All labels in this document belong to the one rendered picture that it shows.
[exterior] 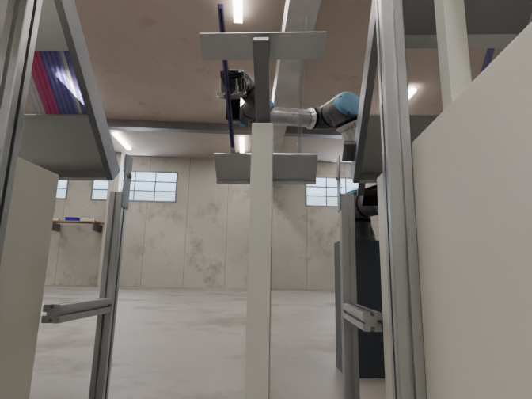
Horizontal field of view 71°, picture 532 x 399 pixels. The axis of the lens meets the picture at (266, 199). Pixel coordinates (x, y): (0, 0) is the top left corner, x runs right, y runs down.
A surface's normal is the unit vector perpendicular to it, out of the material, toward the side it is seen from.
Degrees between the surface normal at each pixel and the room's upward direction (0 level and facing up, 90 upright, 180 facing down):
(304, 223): 90
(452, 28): 90
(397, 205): 90
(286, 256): 90
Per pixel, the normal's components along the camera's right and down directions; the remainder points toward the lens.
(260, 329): -0.04, -0.20
